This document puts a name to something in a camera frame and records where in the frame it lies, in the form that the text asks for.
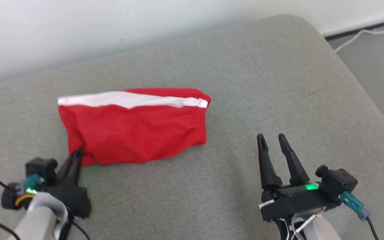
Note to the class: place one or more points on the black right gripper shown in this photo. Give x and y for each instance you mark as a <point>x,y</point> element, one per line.
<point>295,200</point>

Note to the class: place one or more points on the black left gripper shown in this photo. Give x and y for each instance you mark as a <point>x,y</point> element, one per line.
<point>73,198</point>

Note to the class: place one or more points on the red shorts with white stripe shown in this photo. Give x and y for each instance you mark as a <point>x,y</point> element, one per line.
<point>135,133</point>

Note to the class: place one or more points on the black baseboard strip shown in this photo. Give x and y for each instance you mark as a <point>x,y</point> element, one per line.
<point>362,30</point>

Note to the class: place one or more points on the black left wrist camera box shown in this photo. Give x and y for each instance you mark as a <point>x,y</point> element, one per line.
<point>42,166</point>

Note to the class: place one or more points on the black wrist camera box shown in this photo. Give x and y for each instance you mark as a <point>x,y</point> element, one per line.
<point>42,166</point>
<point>338,181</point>

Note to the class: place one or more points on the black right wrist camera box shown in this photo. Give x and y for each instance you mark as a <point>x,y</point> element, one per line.
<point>338,181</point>

